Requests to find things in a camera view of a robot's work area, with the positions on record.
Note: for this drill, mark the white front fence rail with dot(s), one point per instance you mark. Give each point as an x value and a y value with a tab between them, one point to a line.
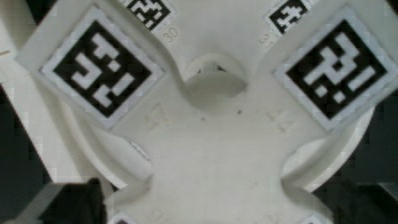
21	88

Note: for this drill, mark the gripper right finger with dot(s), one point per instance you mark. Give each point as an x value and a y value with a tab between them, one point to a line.
360	198

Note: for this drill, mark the white cylindrical table leg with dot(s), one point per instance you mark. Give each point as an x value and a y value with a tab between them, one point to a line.
215	87

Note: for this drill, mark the white cross-shaped table base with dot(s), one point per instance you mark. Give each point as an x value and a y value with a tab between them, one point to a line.
335	70

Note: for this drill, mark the white round table top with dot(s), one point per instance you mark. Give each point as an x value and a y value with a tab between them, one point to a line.
112	54

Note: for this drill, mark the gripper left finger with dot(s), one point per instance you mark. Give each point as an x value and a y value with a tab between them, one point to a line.
65	204

